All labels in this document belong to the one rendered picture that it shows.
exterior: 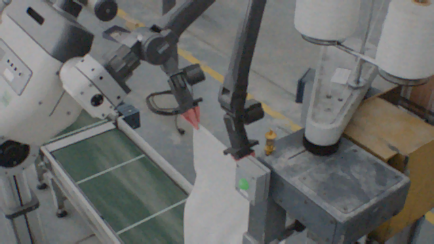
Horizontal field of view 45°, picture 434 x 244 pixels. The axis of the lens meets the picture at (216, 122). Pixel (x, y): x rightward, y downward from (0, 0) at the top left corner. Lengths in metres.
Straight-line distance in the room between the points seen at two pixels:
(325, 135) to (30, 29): 0.84
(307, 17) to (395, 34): 0.25
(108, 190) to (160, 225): 0.36
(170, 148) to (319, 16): 2.28
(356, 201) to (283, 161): 0.20
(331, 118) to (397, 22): 0.27
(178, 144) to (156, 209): 1.09
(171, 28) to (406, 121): 0.67
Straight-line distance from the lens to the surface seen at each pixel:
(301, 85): 1.66
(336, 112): 1.30
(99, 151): 2.89
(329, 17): 1.36
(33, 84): 1.43
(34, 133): 1.53
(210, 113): 3.83
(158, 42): 1.31
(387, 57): 1.26
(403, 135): 1.43
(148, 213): 2.49
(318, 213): 1.18
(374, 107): 1.51
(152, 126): 3.71
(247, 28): 1.49
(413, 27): 1.21
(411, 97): 1.54
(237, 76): 1.51
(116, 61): 1.30
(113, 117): 3.11
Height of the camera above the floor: 2.11
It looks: 34 degrees down
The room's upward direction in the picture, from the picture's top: 1 degrees clockwise
